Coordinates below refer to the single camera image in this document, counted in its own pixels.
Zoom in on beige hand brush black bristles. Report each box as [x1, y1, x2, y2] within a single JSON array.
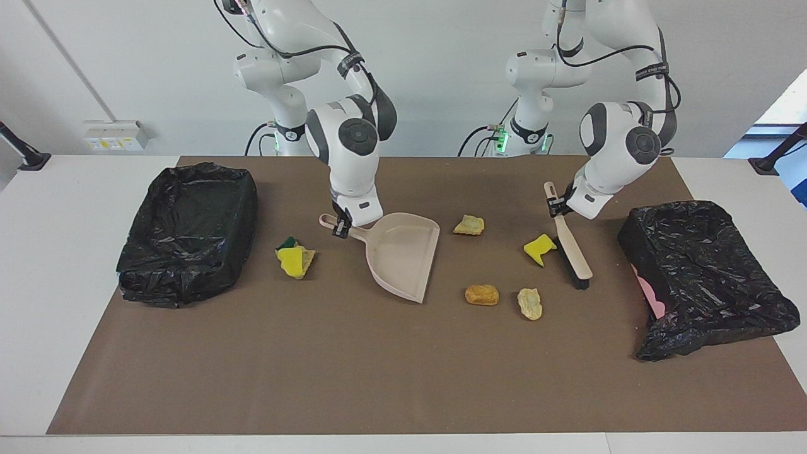
[[543, 182, 594, 290]]

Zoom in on yellow sponge piece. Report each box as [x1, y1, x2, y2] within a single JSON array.
[[276, 246, 307, 279], [523, 233, 558, 268]]

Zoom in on pale rounded sponge chunk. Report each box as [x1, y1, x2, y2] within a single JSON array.
[[517, 288, 543, 322]]

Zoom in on white wall socket box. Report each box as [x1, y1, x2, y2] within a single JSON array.
[[83, 120, 152, 152]]

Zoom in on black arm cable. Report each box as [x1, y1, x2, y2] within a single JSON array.
[[213, 0, 379, 108], [555, 0, 683, 155]]

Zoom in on brown sponge chunk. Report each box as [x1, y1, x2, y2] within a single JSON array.
[[465, 284, 500, 307]]

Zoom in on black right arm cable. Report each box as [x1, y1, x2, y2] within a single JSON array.
[[213, 0, 379, 108]]

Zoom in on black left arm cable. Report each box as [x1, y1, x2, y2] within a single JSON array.
[[555, 0, 683, 155]]

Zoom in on black bag over pink bin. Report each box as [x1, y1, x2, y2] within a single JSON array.
[[617, 200, 801, 362]]

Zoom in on beige plastic dustpan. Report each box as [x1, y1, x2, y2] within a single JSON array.
[[318, 212, 441, 305]]

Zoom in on black bag lined bin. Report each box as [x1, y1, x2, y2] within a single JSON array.
[[116, 162, 259, 309]]

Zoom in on pink plastic bin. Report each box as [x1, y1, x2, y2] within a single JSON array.
[[630, 262, 667, 320]]

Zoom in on brown table mat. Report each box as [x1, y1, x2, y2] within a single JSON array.
[[46, 156, 807, 436]]

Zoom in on black clamp stand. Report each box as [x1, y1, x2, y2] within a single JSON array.
[[748, 122, 807, 177], [0, 121, 52, 172]]

